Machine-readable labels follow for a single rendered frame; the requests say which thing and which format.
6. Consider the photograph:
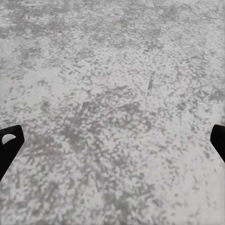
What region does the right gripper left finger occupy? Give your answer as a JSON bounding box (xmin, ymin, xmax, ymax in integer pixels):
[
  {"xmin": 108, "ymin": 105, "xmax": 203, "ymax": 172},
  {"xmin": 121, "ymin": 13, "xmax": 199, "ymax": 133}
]
[{"xmin": 0, "ymin": 125, "xmax": 24, "ymax": 180}]

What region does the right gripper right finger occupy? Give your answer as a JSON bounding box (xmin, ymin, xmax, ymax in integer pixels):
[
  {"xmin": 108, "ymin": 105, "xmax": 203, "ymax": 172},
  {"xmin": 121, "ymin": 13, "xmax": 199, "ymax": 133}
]
[{"xmin": 210, "ymin": 124, "xmax": 225, "ymax": 162}]

